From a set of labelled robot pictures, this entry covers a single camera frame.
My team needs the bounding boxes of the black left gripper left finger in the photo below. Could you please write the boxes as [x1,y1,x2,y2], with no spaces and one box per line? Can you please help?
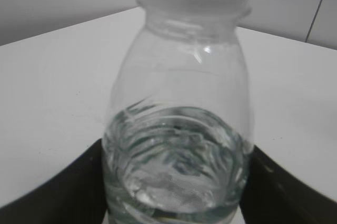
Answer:
[1,140,107,223]

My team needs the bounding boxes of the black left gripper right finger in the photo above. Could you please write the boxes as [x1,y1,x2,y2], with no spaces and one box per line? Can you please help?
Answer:
[240,147,336,223]

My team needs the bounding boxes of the clear cestbon water bottle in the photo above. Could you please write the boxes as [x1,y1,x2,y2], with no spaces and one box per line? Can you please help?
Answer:
[102,0,253,223]

